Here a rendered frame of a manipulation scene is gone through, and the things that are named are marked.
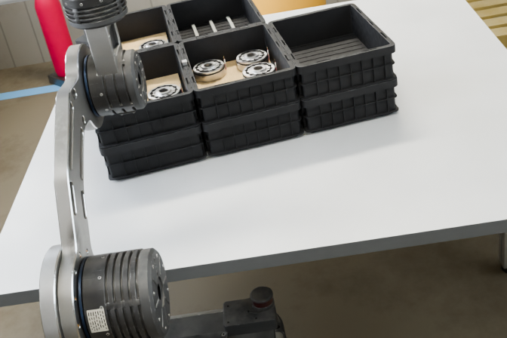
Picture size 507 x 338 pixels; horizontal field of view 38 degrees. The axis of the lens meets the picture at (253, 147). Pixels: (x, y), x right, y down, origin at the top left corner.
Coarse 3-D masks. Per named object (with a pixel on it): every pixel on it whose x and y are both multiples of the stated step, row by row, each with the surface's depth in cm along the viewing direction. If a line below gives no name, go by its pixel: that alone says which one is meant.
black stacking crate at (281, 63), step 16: (240, 32) 244; (256, 32) 245; (192, 48) 243; (208, 48) 244; (224, 48) 246; (240, 48) 247; (256, 48) 248; (272, 48) 237; (192, 64) 246; (288, 80) 214; (224, 96) 212; (240, 96) 213; (256, 96) 214; (272, 96) 215; (288, 96) 216; (208, 112) 214; (224, 112) 215; (240, 112) 216
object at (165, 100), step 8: (152, 48) 241; (160, 48) 241; (176, 48) 238; (184, 72) 221; (168, 96) 209; (176, 96) 208; (184, 96) 208; (192, 96) 210; (152, 104) 208; (160, 104) 208; (168, 104) 209; (136, 112) 208; (104, 120) 207
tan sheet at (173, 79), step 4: (164, 76) 246; (168, 76) 245; (172, 76) 245; (176, 76) 244; (148, 80) 245; (152, 80) 244; (156, 80) 244; (160, 80) 244; (164, 80) 243; (168, 80) 242; (172, 80) 242; (176, 80) 242; (148, 84) 242; (152, 84) 241; (156, 84) 241; (160, 84) 240; (176, 84) 239; (148, 88) 239; (152, 88) 239; (180, 88) 236; (148, 92) 237; (148, 100) 232
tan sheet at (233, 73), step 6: (234, 60) 248; (228, 66) 244; (234, 66) 243; (228, 72) 240; (234, 72) 239; (240, 72) 239; (222, 78) 237; (228, 78) 236; (234, 78) 236; (240, 78) 235; (198, 84) 236; (204, 84) 235; (210, 84) 234; (216, 84) 234
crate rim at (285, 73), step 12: (264, 24) 244; (204, 36) 243; (216, 36) 243; (180, 48) 238; (288, 60) 217; (192, 72) 220; (276, 72) 211; (288, 72) 212; (192, 84) 213; (228, 84) 210; (240, 84) 210; (252, 84) 211; (204, 96) 210
